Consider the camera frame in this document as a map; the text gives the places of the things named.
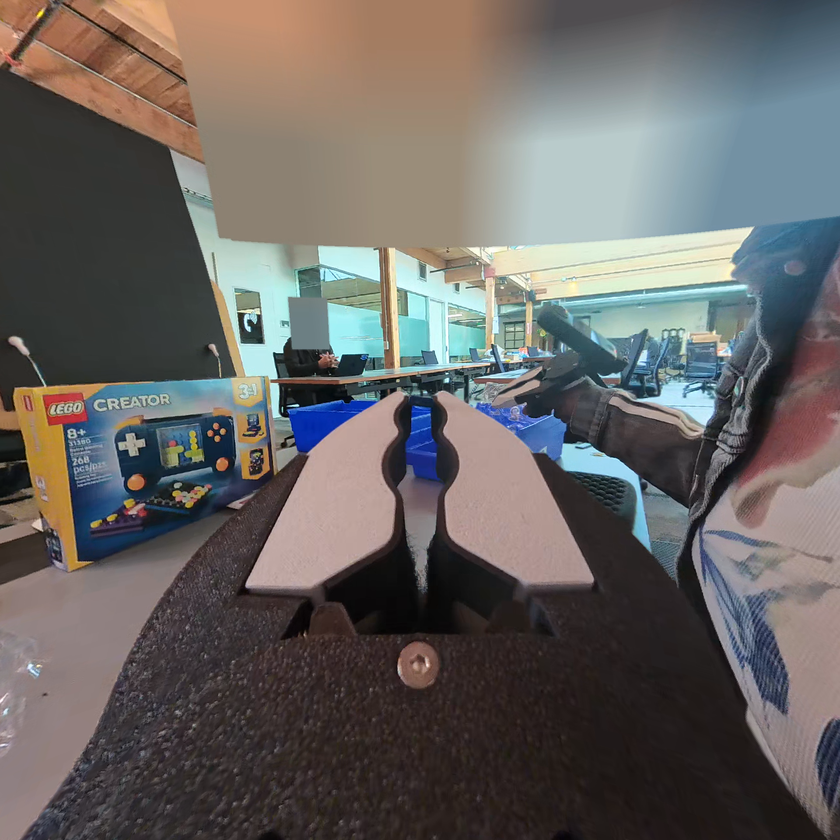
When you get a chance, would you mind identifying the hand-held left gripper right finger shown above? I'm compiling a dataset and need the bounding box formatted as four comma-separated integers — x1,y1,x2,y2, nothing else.
433,391,596,602

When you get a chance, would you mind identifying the white blue-printed shirt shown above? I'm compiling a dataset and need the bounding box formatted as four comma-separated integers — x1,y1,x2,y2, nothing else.
694,259,840,831

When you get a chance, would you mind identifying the black office chair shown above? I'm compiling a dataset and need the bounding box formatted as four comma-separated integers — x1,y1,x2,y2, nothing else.
619,327,672,399
681,340,721,399

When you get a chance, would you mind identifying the person's right hand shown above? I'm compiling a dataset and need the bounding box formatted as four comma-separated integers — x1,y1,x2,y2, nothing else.
533,384,595,435

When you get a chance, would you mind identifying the crumpled clear plastic bag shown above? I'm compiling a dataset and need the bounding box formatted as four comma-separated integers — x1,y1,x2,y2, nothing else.
476,384,528,427

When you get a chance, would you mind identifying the wooden support post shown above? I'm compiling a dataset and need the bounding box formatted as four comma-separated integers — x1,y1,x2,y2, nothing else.
377,247,402,370

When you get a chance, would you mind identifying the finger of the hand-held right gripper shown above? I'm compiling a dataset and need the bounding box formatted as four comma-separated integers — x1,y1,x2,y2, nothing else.
490,365,550,409

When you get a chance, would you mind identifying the small black cushioned pad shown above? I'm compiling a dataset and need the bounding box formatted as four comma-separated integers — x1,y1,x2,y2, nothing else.
564,470,642,527

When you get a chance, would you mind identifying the black acoustic wall panel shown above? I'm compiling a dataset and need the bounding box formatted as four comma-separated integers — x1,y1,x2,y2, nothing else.
0,69,238,412

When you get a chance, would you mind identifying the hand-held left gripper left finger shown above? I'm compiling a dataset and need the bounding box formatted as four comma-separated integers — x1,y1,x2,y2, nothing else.
245,392,409,601

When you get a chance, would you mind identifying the blue and yellow toy box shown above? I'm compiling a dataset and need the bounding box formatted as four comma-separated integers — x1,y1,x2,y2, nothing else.
13,376,278,573

